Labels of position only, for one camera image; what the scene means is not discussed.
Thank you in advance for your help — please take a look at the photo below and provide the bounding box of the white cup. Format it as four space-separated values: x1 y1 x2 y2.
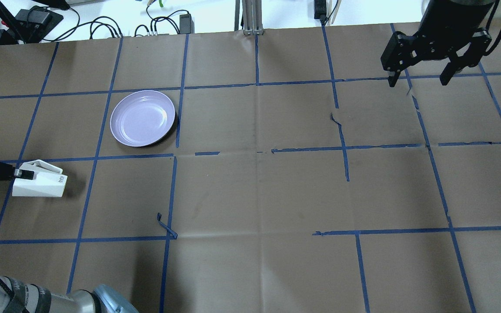
11 159 68 197

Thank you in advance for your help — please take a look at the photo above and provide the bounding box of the lilac plate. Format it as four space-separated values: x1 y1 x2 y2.
109 90 177 148

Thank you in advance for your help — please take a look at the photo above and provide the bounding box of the black power adapter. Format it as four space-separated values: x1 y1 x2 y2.
313 0 328 20

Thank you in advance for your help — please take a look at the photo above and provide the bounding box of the brown paper table cover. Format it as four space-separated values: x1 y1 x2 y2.
0 23 501 313

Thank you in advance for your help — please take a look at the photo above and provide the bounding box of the black box top left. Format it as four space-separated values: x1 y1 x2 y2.
15 6 63 43

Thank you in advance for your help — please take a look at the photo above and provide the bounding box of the black adapter top edge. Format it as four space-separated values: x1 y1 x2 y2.
178 13 194 34

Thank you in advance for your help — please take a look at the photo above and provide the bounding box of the aluminium frame post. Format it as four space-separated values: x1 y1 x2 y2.
234 0 264 36

